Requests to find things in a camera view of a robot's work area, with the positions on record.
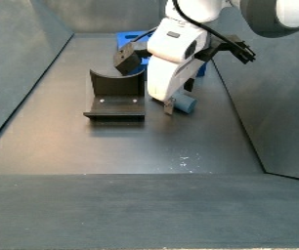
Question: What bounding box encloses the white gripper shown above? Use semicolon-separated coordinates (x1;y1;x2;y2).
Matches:
148;18;209;115

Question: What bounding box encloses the light blue oval cylinder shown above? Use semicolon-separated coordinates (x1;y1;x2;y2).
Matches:
173;92;197;113

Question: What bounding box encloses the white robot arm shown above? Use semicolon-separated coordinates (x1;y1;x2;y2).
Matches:
148;0;299;113

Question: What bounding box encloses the black curved fixture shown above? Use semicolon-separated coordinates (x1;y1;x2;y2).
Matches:
84;71;147;119

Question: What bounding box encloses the blue foam shape board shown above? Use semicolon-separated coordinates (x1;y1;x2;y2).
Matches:
115;30;209;78

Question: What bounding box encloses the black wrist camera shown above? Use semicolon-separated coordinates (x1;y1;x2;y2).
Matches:
113;42;141;75

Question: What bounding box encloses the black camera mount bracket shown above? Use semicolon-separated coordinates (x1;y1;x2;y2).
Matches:
195;35;256;63

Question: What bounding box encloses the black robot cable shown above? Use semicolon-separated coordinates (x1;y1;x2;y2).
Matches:
129;0;255;57

